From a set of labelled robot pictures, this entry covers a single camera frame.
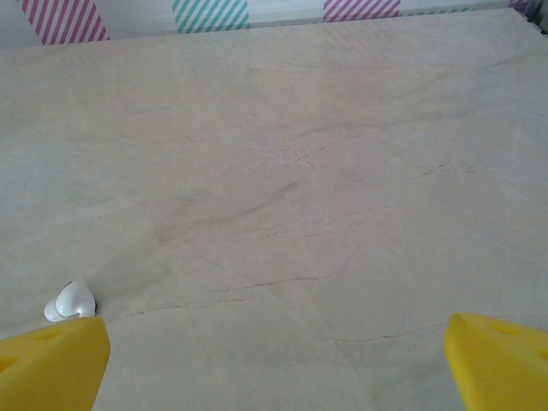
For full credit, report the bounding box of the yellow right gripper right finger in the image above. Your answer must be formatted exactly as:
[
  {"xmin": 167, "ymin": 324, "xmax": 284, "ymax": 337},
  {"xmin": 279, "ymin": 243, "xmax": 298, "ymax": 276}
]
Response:
[{"xmin": 443, "ymin": 313, "xmax": 548, "ymax": 411}]

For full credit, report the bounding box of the aluminium frame post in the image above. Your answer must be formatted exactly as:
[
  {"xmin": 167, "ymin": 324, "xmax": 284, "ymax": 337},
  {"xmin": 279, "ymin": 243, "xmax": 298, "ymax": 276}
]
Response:
[{"xmin": 509, "ymin": 0, "xmax": 548, "ymax": 33}]

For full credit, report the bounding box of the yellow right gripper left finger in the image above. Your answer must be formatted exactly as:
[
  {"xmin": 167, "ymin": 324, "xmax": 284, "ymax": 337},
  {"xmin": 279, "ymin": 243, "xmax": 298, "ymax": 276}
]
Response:
[{"xmin": 0, "ymin": 316, "xmax": 111, "ymax": 411}]

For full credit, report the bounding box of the white wireless earbud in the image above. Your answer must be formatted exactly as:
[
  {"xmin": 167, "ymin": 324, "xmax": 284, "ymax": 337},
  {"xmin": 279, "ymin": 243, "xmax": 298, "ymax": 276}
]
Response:
[{"xmin": 44, "ymin": 280, "xmax": 98, "ymax": 322}]

